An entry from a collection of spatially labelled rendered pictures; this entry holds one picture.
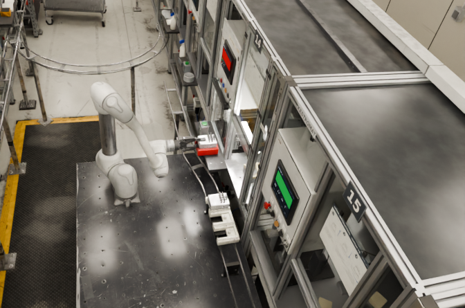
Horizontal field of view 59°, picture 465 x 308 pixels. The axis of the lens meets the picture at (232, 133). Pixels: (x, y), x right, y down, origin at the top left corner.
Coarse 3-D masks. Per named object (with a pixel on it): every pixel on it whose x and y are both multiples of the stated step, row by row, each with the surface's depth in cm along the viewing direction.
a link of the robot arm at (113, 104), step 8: (112, 96) 245; (120, 96) 253; (104, 104) 248; (112, 104) 242; (120, 104) 245; (112, 112) 245; (120, 112) 246; (128, 112) 251; (120, 120) 253; (128, 120) 255
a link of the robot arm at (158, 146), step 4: (156, 140) 298; (160, 140) 298; (152, 144) 294; (156, 144) 294; (160, 144) 295; (164, 144) 296; (152, 148) 292; (156, 148) 292; (160, 148) 293; (164, 148) 295; (156, 152) 291; (160, 152) 291; (164, 152) 294
